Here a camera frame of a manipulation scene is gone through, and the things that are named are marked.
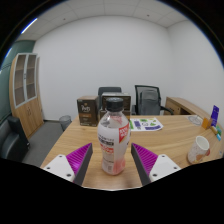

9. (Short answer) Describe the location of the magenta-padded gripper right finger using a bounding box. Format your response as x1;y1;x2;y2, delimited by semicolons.
130;142;182;187

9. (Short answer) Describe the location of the black armchair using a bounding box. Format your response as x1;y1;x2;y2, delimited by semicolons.
0;115;30;161

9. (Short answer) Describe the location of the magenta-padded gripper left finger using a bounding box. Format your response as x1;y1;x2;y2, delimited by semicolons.
42;142;94;187

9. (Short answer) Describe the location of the black mesh office chair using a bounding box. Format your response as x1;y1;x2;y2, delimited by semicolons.
131;84;175;117

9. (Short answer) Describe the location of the dark brown carton box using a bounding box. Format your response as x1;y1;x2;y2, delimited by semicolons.
99;92;132;121
76;95;100;128

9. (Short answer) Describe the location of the purple box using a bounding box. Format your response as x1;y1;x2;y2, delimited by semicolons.
209;104;220;128

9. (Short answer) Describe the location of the grey trash bin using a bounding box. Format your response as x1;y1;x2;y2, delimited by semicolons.
58;115;73;132

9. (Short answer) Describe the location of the wooden shelf cabinet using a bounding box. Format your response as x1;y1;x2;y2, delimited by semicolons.
8;52;45;139

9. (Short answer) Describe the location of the white printed cup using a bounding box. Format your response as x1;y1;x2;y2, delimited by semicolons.
187;135;211;165

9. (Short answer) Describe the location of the clear bottle with black cap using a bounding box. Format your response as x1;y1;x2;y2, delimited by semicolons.
97;97;131;176

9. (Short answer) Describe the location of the wooden side desk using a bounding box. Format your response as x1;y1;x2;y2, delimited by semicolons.
163;96;211;121

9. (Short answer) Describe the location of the printed paper leaflet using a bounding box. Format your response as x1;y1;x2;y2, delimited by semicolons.
128;117;164;132

